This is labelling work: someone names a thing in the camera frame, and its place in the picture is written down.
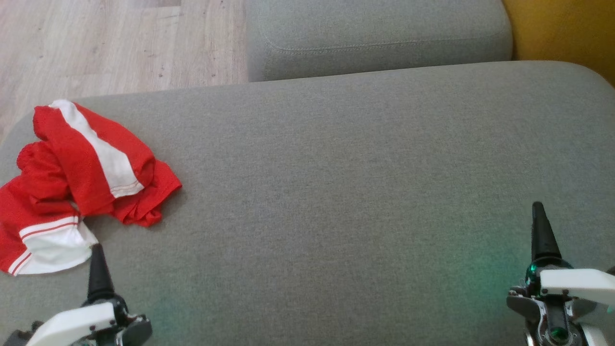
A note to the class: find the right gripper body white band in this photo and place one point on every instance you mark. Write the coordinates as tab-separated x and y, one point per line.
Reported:
576	286

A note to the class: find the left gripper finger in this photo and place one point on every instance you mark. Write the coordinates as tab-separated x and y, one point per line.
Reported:
101	278

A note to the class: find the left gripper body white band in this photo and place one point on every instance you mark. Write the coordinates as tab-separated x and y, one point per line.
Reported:
81	322

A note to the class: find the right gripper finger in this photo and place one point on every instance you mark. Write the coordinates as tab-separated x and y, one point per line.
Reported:
544	240

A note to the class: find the red shorts with white stripes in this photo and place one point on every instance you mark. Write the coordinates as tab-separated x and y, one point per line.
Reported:
72	154

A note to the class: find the large grey sofa seat cushion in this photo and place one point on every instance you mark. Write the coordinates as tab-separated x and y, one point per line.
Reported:
336	192

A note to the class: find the small grey sofa cushion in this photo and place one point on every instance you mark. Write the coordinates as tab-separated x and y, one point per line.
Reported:
375	29

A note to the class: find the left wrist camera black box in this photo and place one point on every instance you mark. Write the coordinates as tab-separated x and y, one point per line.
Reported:
21	336

